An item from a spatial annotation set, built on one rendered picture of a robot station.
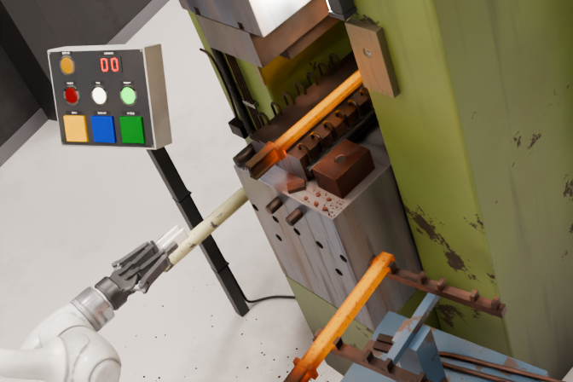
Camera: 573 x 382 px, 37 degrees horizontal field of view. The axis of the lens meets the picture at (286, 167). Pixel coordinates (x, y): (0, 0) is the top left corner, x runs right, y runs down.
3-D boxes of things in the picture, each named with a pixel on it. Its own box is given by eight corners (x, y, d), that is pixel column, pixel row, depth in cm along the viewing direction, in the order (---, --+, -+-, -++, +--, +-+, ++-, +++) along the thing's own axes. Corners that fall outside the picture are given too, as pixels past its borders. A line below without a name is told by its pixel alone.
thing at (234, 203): (169, 277, 245) (162, 265, 242) (159, 269, 249) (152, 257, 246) (275, 182, 262) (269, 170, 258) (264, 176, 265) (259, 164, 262)
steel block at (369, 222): (376, 333, 224) (332, 219, 196) (283, 274, 250) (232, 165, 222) (503, 199, 245) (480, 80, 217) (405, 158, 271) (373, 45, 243)
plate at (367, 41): (394, 98, 178) (375, 32, 167) (363, 87, 184) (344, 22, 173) (400, 93, 178) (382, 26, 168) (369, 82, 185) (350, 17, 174)
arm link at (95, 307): (103, 338, 185) (124, 320, 187) (84, 313, 179) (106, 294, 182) (83, 320, 191) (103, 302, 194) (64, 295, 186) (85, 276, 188)
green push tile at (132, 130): (143, 144, 230) (141, 117, 228) (121, 143, 234) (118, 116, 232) (147, 142, 232) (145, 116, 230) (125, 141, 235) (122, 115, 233)
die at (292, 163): (308, 182, 208) (298, 157, 203) (257, 156, 222) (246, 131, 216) (417, 83, 224) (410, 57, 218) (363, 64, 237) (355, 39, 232)
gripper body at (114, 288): (101, 301, 193) (132, 274, 196) (120, 318, 187) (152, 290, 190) (86, 280, 188) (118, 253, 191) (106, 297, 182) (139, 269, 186)
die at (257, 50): (263, 68, 186) (248, 32, 180) (209, 47, 199) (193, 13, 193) (387, -33, 201) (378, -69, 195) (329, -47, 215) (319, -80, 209)
